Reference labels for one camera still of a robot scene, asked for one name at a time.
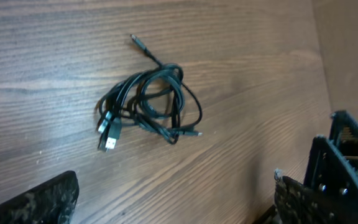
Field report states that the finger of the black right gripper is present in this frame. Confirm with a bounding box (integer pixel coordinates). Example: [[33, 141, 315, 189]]
[[329, 110, 358, 156], [303, 136, 358, 213]]

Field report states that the black USB-C cable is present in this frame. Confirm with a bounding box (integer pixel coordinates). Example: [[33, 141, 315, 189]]
[[97, 34, 203, 146]]

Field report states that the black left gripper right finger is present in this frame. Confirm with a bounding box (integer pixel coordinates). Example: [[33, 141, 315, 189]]
[[274, 169, 358, 224]]

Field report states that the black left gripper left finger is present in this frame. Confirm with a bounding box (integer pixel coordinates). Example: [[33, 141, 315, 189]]
[[0, 170, 80, 223]]

